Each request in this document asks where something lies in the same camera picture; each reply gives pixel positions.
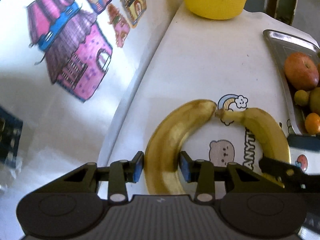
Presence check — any small orange tangerine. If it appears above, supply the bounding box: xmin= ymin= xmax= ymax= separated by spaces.
xmin=304 ymin=113 xmax=320 ymax=135

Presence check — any yellow banana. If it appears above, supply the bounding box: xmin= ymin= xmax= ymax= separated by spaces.
xmin=215 ymin=107 xmax=292 ymax=188

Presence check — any brown spotted banana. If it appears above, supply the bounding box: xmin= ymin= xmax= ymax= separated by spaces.
xmin=144 ymin=99 xmax=217 ymax=195

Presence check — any small brown longan fruit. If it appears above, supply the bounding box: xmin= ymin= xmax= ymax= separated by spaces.
xmin=294 ymin=90 xmax=310 ymax=106

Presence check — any brown kiwi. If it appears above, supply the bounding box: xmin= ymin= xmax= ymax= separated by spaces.
xmin=309 ymin=87 xmax=320 ymax=115

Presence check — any red apple front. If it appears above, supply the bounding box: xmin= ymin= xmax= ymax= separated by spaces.
xmin=284 ymin=52 xmax=319 ymax=91

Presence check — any metal tray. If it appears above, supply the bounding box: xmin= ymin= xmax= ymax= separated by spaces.
xmin=263 ymin=29 xmax=319 ymax=134

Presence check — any houses drawing paper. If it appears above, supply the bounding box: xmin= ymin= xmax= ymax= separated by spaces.
xmin=0 ymin=0 xmax=183 ymax=181

